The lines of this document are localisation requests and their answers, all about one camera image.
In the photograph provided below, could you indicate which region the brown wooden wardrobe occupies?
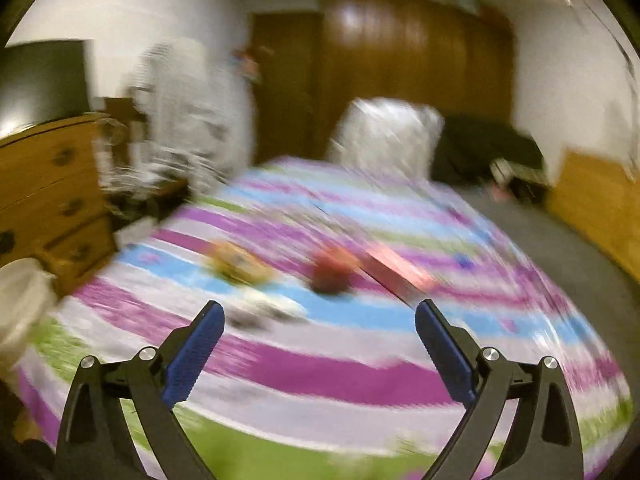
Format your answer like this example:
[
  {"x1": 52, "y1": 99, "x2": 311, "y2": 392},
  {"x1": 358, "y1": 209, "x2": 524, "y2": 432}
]
[{"x1": 250, "y1": 0, "x2": 514, "y2": 162}]

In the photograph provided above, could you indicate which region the white plastic bucket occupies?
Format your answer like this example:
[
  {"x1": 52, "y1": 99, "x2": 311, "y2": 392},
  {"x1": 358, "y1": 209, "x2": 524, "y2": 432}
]
[{"x1": 0, "y1": 258, "x2": 58, "y2": 370}]

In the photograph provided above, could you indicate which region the light wooden furniture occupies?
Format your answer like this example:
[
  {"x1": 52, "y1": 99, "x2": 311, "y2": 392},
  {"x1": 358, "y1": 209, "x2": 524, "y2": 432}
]
[{"x1": 546, "y1": 150, "x2": 639, "y2": 278}]

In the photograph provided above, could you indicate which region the red flat packet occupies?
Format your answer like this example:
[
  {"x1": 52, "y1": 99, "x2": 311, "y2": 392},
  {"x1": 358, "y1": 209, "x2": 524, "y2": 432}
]
[{"x1": 360, "y1": 245, "x2": 437, "y2": 308}]

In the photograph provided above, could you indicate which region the colourful striped bedspread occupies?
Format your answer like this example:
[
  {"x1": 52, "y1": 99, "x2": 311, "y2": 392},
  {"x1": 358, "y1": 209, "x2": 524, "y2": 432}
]
[{"x1": 17, "y1": 158, "x2": 634, "y2": 479}]

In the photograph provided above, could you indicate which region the black flat screen television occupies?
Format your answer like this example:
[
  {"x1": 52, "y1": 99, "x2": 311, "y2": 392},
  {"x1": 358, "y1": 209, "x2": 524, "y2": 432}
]
[{"x1": 1, "y1": 39, "x2": 92, "y2": 138}]

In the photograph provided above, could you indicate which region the red round object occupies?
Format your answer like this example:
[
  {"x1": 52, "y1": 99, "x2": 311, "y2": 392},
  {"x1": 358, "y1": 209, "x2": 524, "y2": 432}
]
[{"x1": 309, "y1": 245, "x2": 359, "y2": 295}]

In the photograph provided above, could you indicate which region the black bedding pile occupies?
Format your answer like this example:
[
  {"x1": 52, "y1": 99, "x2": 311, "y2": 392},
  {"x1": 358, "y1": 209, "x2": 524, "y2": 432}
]
[{"x1": 431, "y1": 115, "x2": 549, "y2": 203}]

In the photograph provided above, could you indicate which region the grey striped hanging cloth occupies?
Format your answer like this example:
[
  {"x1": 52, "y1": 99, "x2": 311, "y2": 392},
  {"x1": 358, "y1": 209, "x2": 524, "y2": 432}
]
[{"x1": 98, "y1": 38, "x2": 254, "y2": 198}]

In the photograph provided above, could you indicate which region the brown wooden dresser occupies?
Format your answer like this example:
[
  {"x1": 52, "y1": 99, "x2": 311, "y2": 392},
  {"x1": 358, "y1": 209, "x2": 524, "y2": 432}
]
[{"x1": 0, "y1": 114, "x2": 116, "y2": 296}]

